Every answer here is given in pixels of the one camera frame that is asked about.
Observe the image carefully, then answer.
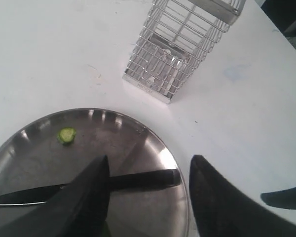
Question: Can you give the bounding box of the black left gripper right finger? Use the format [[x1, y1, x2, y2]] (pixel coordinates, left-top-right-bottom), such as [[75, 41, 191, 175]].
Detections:
[[189, 155, 296, 237]]

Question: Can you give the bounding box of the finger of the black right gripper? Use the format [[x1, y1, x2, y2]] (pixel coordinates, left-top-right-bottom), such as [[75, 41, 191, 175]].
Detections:
[[260, 188, 296, 210]]

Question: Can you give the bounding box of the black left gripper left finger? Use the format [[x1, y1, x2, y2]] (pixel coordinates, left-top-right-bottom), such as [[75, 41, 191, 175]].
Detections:
[[0, 156, 110, 237]]

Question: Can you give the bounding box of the chrome wire utensil rack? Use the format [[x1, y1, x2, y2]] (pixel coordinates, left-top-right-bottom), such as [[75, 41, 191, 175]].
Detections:
[[123, 0, 245, 103]]

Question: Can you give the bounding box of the round stainless steel plate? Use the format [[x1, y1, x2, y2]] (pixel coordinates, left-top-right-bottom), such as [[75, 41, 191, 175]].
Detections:
[[0, 108, 189, 237]]

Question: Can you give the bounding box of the black knife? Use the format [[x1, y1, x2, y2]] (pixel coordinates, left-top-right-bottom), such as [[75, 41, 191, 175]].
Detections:
[[0, 169, 181, 207]]

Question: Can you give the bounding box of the cucumber slice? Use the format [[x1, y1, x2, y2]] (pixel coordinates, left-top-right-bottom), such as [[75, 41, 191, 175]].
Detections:
[[57, 127, 76, 145]]

